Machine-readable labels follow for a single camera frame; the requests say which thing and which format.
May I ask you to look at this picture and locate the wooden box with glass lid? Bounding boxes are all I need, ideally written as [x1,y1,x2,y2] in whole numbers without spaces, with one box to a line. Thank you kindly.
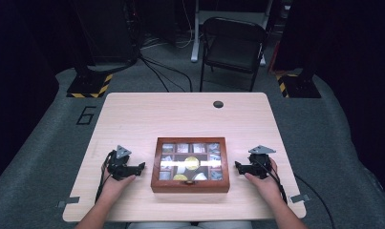
[150,136,231,195]

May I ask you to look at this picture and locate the person's left hand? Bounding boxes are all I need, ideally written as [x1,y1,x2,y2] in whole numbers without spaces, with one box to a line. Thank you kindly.
[99,157,138,199]

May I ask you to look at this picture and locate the black folding chair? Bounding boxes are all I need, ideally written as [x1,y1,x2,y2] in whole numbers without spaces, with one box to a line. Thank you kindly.
[199,16,268,94]

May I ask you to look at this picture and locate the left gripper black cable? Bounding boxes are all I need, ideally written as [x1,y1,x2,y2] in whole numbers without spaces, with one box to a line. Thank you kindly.
[94,150,118,204]

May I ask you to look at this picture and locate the white metal desk frame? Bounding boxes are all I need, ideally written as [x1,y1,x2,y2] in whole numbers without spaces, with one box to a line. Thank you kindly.
[190,0,274,67]

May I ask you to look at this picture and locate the red object by curtain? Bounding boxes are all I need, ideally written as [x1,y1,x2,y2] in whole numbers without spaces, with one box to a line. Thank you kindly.
[267,40,282,74]

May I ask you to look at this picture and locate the black floor cables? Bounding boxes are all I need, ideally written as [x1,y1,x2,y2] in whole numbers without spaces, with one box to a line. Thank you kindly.
[138,52,194,94]

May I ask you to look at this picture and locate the black stand with striped base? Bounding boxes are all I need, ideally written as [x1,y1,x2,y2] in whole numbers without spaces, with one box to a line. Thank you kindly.
[66,0,140,99]
[275,0,322,99]

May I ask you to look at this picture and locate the grey tape strip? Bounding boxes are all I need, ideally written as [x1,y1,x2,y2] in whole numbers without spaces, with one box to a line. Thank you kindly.
[289,194,311,204]
[56,196,81,209]

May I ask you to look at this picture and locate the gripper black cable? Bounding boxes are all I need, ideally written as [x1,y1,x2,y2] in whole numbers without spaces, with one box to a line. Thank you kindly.
[94,150,118,204]
[252,156,336,229]

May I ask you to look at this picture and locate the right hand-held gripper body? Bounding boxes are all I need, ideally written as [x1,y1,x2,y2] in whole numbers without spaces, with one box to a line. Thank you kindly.
[247,144,277,180]

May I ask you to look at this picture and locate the white floor cables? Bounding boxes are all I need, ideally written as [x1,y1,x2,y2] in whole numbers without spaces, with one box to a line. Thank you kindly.
[141,0,195,51]

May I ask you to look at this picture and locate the person's right hand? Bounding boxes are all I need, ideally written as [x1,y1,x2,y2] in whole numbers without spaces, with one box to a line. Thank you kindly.
[244,156,286,202]

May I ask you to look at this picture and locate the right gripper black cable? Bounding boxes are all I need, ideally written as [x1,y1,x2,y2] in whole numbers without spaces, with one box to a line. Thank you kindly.
[252,156,336,229]

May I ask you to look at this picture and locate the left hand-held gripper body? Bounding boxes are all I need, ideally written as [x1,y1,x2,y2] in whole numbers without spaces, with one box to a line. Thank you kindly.
[106,145,139,182]

